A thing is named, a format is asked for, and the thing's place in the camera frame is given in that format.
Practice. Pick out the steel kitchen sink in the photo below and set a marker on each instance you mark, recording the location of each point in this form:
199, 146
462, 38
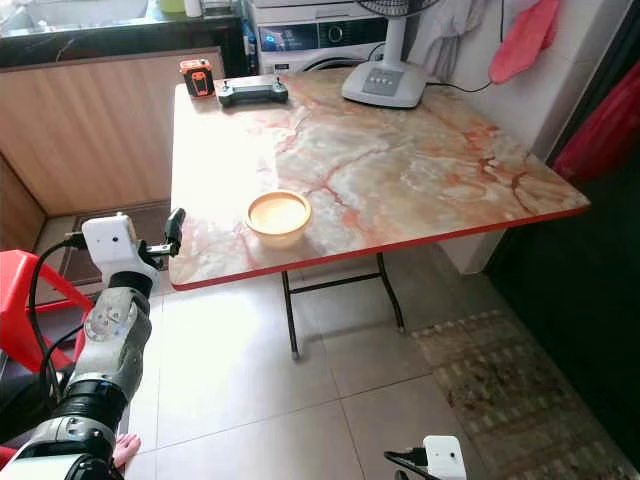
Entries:
85, 10

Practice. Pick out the dark doormat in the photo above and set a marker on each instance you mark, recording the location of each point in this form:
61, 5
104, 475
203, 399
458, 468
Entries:
160, 215

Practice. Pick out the red curtain fabric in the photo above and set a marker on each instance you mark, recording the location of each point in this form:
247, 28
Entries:
602, 130

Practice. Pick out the red hanging cloth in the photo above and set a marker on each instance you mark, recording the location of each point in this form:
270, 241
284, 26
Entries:
525, 42

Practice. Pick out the beige plastic bowl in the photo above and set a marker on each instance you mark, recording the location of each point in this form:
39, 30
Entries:
278, 218

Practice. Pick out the wooden kitchen cabinet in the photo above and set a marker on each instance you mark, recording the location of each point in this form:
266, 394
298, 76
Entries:
90, 130

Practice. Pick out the black stone countertop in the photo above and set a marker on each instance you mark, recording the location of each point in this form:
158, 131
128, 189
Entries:
120, 42

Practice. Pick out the person's bare foot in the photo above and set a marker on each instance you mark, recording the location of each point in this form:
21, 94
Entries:
126, 450

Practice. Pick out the brown patterned floor mat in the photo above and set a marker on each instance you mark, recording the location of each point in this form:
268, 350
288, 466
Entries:
520, 390

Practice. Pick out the marble-pattern folding table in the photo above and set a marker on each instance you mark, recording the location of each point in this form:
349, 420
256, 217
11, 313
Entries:
400, 165

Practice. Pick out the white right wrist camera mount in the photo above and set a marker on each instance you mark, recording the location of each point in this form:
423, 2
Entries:
445, 458

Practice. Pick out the grey hanging cloth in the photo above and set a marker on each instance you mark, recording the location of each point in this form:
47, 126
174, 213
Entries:
445, 25

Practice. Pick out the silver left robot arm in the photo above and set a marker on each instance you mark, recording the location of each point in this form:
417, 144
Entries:
108, 340

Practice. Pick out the green cup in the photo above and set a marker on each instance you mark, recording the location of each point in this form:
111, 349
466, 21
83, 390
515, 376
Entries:
172, 5

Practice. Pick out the red plastic stool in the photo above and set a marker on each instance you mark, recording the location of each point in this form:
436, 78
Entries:
25, 300

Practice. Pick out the white washing machine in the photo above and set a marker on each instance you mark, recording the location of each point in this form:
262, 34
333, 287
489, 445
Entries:
310, 38

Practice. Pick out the person's leg in black trousers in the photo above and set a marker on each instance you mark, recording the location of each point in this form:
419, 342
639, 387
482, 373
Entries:
20, 400

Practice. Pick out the orange and black battery pack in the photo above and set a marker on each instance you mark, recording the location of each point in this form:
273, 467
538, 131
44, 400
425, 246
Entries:
196, 78

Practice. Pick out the white standing fan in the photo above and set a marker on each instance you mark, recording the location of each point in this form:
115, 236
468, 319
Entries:
388, 78

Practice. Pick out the white bottle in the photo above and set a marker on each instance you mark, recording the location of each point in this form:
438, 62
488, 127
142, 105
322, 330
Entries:
192, 7

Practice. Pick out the black remote controller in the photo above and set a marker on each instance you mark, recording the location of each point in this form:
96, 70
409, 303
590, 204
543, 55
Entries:
252, 91

